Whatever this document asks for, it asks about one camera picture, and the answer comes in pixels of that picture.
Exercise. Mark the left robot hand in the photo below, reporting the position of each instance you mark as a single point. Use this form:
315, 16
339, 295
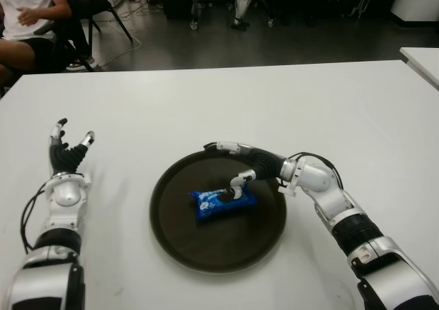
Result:
65, 159

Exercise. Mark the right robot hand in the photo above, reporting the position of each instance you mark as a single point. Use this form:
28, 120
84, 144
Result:
267, 164

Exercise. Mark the blue Oreo cookie packet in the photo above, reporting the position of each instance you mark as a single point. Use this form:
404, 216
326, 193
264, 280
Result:
212, 207

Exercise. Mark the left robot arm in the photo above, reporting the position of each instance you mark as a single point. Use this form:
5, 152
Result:
67, 197

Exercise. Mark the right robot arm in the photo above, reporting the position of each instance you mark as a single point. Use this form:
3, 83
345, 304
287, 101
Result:
322, 179

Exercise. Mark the round dark brown tray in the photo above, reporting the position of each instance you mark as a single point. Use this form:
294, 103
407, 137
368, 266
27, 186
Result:
240, 241

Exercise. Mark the grey white sneaker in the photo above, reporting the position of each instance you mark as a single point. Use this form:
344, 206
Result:
81, 63

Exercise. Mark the black chair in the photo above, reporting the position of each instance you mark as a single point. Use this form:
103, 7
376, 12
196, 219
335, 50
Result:
89, 6

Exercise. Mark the seated person in white shirt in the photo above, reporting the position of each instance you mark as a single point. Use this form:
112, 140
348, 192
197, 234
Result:
24, 1

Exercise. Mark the white humanoid robot leg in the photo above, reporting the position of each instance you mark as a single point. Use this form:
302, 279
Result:
241, 1

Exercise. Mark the black box cabinet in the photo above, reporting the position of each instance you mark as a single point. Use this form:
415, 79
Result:
176, 1

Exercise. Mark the white side table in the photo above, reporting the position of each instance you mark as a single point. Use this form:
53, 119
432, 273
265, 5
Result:
425, 63

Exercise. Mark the white curved pedestal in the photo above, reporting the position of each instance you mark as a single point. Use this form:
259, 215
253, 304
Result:
418, 5

